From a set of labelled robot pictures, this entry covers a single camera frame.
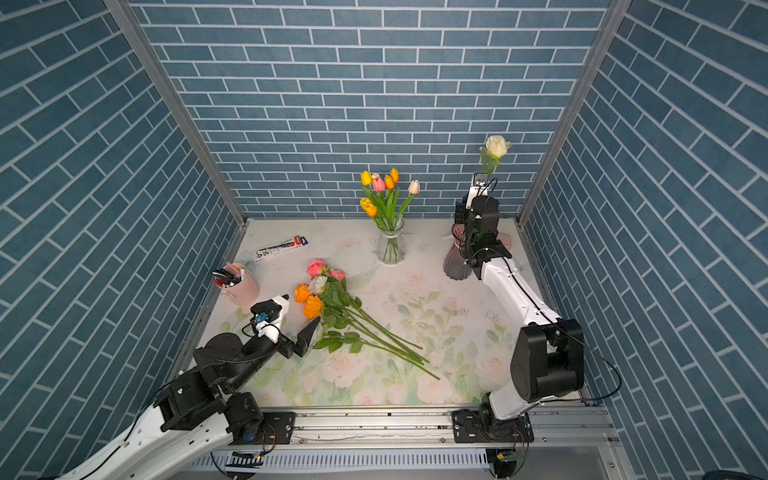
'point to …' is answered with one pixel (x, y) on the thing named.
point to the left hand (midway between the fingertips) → (310, 310)
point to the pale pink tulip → (413, 189)
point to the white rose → (316, 285)
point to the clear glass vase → (391, 243)
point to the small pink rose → (338, 274)
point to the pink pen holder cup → (237, 284)
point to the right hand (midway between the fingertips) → (478, 193)
